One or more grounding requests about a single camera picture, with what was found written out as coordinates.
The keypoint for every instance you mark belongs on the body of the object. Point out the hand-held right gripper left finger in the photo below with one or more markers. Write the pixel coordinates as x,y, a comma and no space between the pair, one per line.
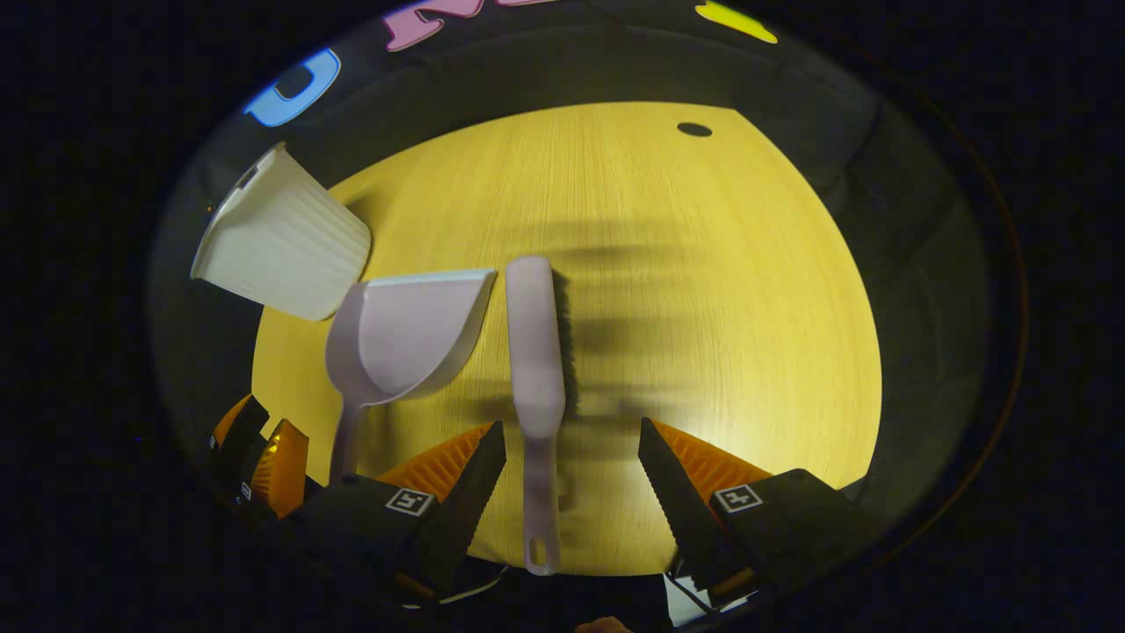
461,519

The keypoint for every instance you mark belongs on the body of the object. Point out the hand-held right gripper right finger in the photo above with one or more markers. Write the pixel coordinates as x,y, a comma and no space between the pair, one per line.
681,519

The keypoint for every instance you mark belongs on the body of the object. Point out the white ribbed garbage bin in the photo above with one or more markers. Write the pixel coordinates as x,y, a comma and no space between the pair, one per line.
281,242

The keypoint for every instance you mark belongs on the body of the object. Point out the small lilac broom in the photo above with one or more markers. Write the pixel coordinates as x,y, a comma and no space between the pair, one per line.
534,352

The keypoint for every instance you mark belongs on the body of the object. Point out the lilac dustpan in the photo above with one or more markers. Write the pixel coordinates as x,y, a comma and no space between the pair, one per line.
413,334

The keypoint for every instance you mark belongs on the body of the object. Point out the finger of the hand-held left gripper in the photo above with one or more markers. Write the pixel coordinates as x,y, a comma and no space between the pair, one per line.
286,466
239,440

